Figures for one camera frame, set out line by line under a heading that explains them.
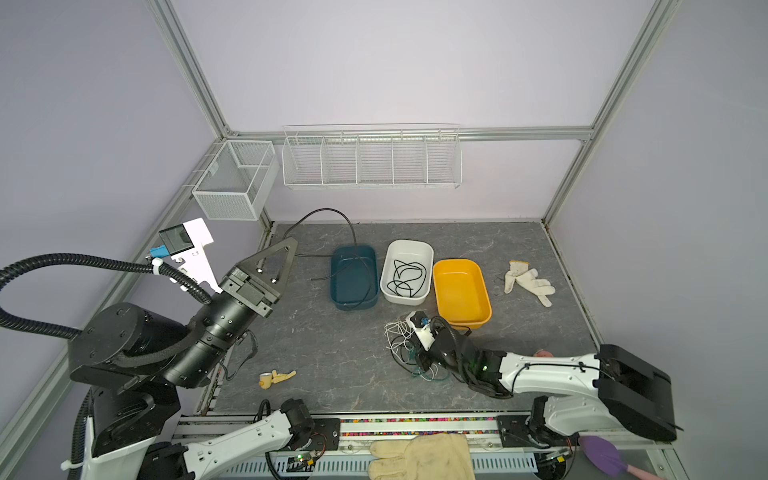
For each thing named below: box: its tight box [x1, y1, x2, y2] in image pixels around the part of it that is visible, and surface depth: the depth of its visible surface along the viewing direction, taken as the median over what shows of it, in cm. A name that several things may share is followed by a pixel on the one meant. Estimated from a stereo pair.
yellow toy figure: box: [258, 370, 297, 390], surface depth 84 cm
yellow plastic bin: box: [433, 258, 493, 330], surface depth 101 cm
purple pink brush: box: [579, 435, 661, 480], surface depth 72 cm
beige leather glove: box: [368, 433, 475, 480], surface depth 72 cm
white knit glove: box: [504, 260, 556, 307], surface depth 104 cm
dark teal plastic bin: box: [330, 244, 379, 311], surface depth 106 cm
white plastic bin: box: [380, 239, 435, 306], surface depth 106 cm
